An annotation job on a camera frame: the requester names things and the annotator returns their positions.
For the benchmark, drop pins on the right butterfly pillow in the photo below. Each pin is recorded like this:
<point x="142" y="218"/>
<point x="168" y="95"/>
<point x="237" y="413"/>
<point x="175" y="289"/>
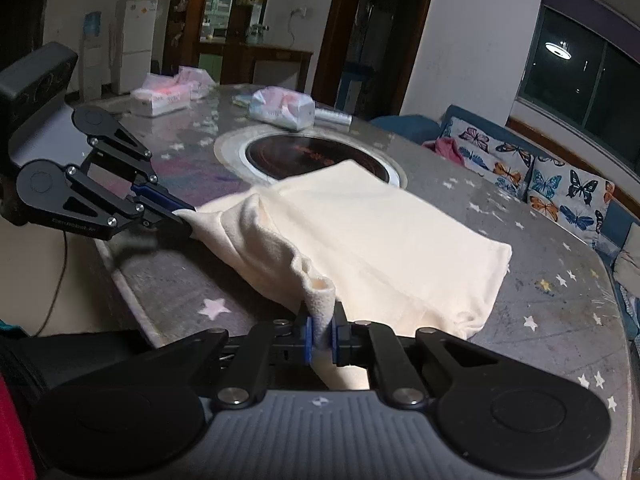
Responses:
<point x="574" y="199"/>

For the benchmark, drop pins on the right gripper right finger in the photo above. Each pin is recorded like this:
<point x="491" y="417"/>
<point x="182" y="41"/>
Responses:
<point x="495" y="412"/>

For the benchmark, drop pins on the butterfly pillow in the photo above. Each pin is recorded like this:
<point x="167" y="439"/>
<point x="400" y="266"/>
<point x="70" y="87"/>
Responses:
<point x="574" y="199"/>
<point x="503" y="164"/>

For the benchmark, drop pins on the white tissue box front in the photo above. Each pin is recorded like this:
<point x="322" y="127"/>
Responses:
<point x="159" y="95"/>

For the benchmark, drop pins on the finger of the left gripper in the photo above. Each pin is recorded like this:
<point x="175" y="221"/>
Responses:
<point x="113" y="145"/>
<point x="67" y="199"/>

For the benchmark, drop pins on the pink tissue pack rear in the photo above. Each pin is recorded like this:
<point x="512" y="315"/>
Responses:
<point x="199" y="82"/>

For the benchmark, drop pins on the pink white tissue pack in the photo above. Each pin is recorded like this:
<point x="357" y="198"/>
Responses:
<point x="284" y="108"/>

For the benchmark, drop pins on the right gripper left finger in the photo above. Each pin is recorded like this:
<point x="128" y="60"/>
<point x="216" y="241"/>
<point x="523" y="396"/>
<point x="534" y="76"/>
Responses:
<point x="139" y="416"/>

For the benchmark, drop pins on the cream garment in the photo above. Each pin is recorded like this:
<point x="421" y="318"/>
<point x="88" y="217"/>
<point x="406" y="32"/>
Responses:
<point x="342" y="236"/>

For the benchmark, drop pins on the round black induction cooktop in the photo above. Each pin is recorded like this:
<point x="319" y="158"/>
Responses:
<point x="265" y="154"/>

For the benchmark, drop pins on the dark green framed window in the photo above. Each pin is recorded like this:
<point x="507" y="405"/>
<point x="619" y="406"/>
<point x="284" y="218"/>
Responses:
<point x="587" y="82"/>

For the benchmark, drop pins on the grey plain cushion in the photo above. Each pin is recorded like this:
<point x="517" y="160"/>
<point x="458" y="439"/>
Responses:
<point x="627" y="263"/>

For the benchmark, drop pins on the white refrigerator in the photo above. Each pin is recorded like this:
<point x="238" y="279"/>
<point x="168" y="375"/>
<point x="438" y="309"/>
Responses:
<point x="132" y="43"/>

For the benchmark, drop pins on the small colourful tissue packet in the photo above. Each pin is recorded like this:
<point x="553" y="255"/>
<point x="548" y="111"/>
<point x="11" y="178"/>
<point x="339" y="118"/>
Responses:
<point x="242" y="100"/>

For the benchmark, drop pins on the silver roll on table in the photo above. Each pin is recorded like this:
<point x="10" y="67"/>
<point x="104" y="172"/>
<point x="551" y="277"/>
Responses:
<point x="334" y="117"/>

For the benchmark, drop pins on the dark wooden side table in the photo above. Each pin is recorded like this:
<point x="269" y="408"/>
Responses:
<point x="259" y="64"/>

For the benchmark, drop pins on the blue corner sofa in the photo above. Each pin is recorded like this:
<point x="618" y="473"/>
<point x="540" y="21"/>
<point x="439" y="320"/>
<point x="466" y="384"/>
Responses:
<point x="618" y="220"/>

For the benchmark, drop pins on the pink cloth on sofa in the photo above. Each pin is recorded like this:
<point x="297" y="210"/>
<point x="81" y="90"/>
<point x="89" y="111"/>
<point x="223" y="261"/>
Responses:
<point x="446" y="148"/>

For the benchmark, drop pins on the left butterfly pillow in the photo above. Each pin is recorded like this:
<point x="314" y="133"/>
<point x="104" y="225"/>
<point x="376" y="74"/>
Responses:
<point x="503" y="164"/>

